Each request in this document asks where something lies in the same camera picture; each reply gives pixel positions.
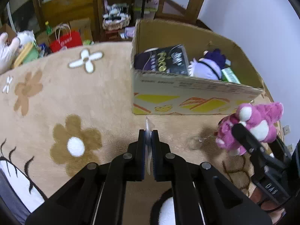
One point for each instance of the purple haired plush doll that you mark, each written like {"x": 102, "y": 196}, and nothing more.
{"x": 210, "y": 66}

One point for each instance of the red paper shopping bag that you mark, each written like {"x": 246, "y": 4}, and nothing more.
{"x": 65, "y": 38}

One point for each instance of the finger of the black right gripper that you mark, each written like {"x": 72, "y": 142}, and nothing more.
{"x": 249, "y": 142}
{"x": 280, "y": 150}

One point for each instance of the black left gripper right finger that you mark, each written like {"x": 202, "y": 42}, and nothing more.
{"x": 199, "y": 194}

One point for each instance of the beige flower blanket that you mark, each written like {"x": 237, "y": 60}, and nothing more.
{"x": 55, "y": 120}

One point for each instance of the black tissue pack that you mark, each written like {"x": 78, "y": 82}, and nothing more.
{"x": 169, "y": 60}

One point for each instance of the pink bear plush toy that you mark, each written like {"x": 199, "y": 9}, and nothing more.
{"x": 258, "y": 119}

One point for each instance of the green tissue pack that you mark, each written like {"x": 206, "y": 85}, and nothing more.
{"x": 229, "y": 76}

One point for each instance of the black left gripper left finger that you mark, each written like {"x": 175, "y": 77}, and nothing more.
{"x": 96, "y": 194}

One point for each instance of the person right hand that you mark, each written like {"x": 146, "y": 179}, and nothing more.
{"x": 258, "y": 198}

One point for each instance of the lace trimmed basket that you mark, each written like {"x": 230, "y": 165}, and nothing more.
{"x": 115, "y": 16}

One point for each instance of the green yellow plush toy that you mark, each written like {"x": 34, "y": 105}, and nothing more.
{"x": 28, "y": 54}

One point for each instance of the open brown cardboard box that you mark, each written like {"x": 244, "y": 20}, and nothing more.
{"x": 82, "y": 26}

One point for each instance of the purple trouser leg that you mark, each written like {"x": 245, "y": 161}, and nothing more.
{"x": 12, "y": 201}

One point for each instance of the clear plastic zip bag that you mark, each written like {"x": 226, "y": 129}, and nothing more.
{"x": 149, "y": 127}

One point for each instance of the green glass bottle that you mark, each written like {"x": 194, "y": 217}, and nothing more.
{"x": 48, "y": 28}

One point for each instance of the white long ear plush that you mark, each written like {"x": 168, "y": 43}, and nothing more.
{"x": 7, "y": 53}

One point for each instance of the wooden wardrobe cabinet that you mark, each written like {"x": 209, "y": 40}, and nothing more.
{"x": 60, "y": 11}

